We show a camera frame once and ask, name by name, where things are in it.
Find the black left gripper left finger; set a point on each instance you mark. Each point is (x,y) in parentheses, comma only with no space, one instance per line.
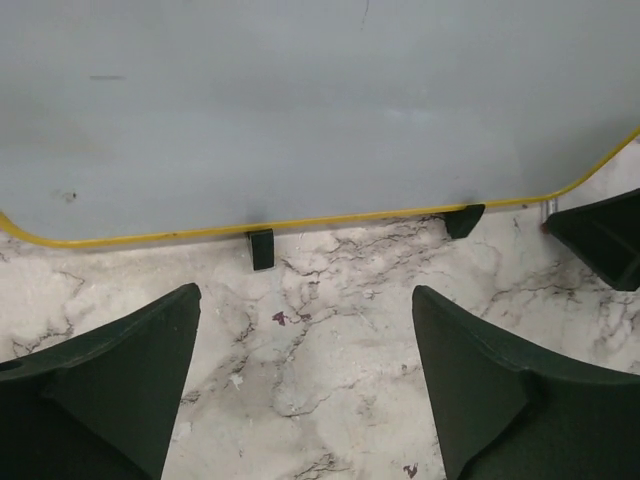
(101,405)

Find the yellow framed whiteboard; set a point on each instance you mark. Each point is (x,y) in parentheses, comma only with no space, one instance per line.
(132,121)

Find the black whiteboard foot middle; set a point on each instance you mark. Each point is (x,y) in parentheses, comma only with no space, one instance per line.
(261,248)

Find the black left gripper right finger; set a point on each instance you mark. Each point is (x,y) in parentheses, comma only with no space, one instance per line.
(506,408)

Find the black whiteboard foot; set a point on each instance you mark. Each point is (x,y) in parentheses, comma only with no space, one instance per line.
(460,223)
(261,248)

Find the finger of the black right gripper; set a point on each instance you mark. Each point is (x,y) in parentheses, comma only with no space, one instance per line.
(605,236)

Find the metal whiteboard stand leg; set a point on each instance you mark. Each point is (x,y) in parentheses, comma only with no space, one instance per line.
(548,208)

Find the black whiteboard foot right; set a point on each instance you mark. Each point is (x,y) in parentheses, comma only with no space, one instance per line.
(460,223)

